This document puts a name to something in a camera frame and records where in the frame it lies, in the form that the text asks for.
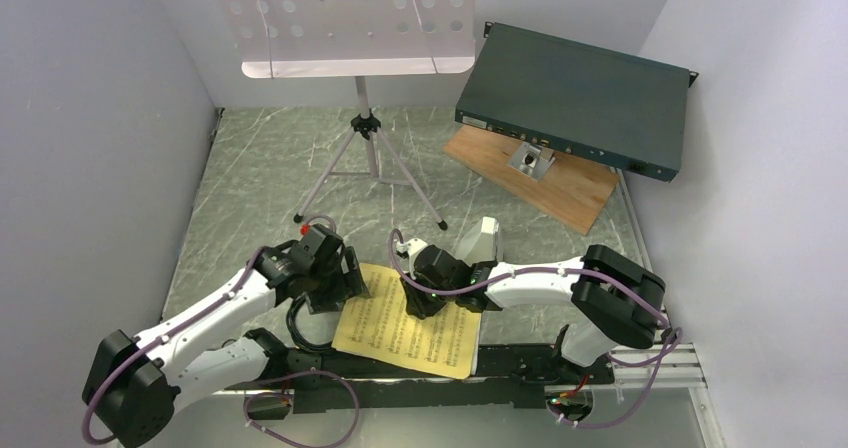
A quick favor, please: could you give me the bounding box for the white metronome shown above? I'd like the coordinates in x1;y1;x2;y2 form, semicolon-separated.
453;216;503;266

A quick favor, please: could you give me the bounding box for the white perforated music stand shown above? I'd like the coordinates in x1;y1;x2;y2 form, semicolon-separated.
218;0;476;230

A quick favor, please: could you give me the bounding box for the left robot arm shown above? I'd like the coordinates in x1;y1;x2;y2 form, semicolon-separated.
81;240;365;447

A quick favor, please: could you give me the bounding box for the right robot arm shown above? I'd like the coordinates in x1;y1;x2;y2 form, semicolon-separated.
392;239;670;383

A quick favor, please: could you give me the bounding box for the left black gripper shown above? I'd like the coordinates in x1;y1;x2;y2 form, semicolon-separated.
305;246;369;314

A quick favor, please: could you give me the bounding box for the coiled black cable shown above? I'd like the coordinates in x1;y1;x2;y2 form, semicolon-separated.
286;292;346;356

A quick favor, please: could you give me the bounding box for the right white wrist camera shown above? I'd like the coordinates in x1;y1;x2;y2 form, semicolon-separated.
394;238;429;271

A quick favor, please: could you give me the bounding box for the metal mounting bracket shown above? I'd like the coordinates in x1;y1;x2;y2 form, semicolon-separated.
508;142;555;181

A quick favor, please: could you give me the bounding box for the dark green rack unit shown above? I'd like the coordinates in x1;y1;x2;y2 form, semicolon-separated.
455;23;697;182

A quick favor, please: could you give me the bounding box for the yellow sheet music book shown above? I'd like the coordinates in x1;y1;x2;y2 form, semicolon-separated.
332;264;482;379

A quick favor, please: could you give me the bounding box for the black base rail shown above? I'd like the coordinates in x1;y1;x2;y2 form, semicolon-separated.
230;343;615;414

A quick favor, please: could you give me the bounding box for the wooden base board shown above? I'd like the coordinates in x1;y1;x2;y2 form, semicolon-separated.
444;125;619;235

